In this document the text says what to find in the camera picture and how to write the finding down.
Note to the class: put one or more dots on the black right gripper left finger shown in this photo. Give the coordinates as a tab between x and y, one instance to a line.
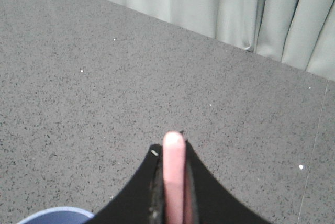
142	199

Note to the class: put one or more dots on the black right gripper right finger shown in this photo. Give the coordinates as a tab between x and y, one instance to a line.
206	200

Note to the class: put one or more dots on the pink chopstick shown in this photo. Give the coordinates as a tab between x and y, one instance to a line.
173	176

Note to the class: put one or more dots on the blue cup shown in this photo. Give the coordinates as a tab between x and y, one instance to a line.
59	215

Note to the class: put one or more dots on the pale green curtain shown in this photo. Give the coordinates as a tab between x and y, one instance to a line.
299	33

